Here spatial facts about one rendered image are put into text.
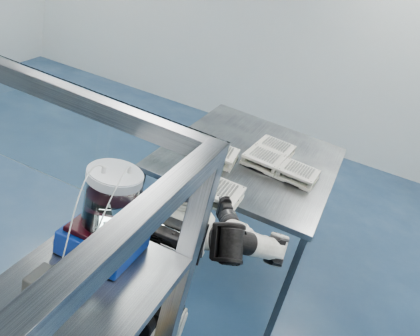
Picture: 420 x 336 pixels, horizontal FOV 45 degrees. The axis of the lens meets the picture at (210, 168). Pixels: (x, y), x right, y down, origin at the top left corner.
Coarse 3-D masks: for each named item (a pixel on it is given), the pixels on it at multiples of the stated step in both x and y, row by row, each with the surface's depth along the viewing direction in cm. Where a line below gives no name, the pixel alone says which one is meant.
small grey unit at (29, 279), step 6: (42, 264) 126; (48, 264) 126; (54, 264) 128; (36, 270) 123; (42, 270) 124; (30, 276) 121; (36, 276) 121; (24, 282) 120; (30, 282) 119; (24, 288) 120
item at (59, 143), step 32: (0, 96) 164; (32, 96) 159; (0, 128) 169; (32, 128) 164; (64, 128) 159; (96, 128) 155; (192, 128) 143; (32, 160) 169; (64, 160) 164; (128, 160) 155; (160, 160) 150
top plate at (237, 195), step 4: (228, 180) 267; (220, 184) 261; (224, 184) 262; (228, 184) 263; (236, 184) 265; (240, 188) 262; (244, 188) 264; (236, 192) 257; (240, 192) 259; (244, 192) 262; (216, 196) 248; (232, 196) 253; (236, 196) 254; (240, 196) 255; (216, 200) 246; (232, 200) 249; (236, 200) 250; (232, 204) 246
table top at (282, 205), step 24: (216, 120) 391; (240, 120) 404; (264, 120) 417; (240, 144) 361; (312, 144) 394; (240, 168) 326; (336, 168) 363; (264, 192) 305; (288, 192) 312; (312, 192) 320; (264, 216) 280; (288, 216) 286; (312, 216) 293
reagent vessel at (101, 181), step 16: (96, 160) 137; (112, 160) 139; (96, 176) 129; (112, 176) 131; (128, 176) 133; (96, 192) 130; (112, 192) 128; (128, 192) 130; (96, 208) 131; (112, 208) 131; (96, 224) 133
